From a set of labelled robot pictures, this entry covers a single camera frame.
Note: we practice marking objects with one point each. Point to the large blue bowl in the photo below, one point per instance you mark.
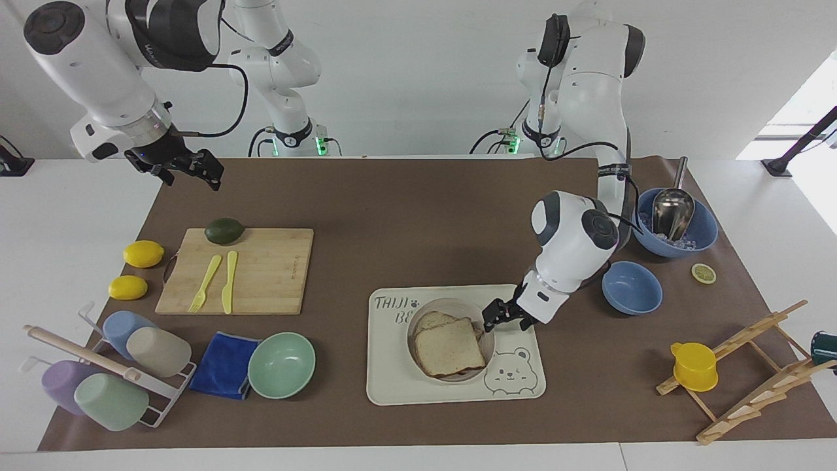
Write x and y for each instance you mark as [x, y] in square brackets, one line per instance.
[703, 229]

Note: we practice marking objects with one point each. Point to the lemon slice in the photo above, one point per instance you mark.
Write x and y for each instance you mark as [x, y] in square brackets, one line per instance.
[703, 273]

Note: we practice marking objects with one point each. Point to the toasted bread slice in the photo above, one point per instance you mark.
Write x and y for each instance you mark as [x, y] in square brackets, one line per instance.
[450, 350]
[431, 320]

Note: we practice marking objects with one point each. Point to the clear ice cubes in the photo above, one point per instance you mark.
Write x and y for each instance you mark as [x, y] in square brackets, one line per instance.
[683, 243]

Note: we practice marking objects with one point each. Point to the small blue bowl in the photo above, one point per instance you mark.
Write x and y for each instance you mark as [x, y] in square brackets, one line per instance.
[632, 288]

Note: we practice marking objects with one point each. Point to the green bowl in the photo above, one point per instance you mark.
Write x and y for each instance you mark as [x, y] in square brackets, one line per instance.
[282, 365]

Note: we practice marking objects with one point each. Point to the green avocado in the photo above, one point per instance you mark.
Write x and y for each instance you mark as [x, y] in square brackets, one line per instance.
[224, 231]

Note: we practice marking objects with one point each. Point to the yellow plastic knife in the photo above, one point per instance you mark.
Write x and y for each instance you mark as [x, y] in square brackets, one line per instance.
[229, 281]

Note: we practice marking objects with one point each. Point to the black stand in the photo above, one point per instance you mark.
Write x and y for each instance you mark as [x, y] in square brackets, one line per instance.
[801, 145]
[13, 163]

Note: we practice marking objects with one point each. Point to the metal scoop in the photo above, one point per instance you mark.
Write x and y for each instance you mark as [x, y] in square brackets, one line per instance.
[672, 210]

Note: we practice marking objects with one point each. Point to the blue plastic cup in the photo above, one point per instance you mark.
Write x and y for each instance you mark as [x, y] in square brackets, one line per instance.
[121, 329]

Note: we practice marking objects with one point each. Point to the cream tray with bear print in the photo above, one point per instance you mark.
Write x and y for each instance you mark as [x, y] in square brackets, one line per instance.
[392, 373]

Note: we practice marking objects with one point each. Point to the blue cloth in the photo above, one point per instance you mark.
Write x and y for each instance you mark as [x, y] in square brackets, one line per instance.
[224, 364]

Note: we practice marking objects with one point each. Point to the yellow plastic fork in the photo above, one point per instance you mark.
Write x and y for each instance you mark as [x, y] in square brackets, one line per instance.
[206, 281]

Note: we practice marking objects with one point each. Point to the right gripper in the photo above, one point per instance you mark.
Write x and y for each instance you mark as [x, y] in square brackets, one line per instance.
[157, 152]

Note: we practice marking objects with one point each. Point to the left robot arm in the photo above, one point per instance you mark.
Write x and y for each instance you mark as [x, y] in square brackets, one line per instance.
[588, 98]

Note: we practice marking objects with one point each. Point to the wooden cutting board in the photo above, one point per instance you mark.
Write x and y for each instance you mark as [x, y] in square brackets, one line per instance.
[268, 275]

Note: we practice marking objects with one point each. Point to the beige plastic cup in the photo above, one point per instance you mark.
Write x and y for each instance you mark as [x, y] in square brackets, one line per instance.
[159, 351]

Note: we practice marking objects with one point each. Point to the purple plastic cup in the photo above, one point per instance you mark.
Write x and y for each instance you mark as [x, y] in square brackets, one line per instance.
[62, 384]

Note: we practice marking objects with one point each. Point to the translucent round plate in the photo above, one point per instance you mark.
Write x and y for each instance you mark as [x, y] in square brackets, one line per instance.
[451, 307]

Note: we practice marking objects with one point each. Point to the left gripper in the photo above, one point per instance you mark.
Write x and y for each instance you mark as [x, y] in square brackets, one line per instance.
[518, 306]

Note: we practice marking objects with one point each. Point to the green plastic cup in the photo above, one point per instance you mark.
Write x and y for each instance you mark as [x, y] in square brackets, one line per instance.
[111, 401]

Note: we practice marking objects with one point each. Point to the wooden drying rack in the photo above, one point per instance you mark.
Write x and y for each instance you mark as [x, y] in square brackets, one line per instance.
[752, 333]

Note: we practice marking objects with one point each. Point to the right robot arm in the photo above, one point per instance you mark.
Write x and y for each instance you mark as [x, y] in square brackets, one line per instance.
[91, 65]

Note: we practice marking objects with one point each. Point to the dark green cup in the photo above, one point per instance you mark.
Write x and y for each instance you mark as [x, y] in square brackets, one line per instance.
[826, 350]

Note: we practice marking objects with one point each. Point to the yellow lemon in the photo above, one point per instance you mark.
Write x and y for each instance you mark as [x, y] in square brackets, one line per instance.
[127, 287]
[144, 254]

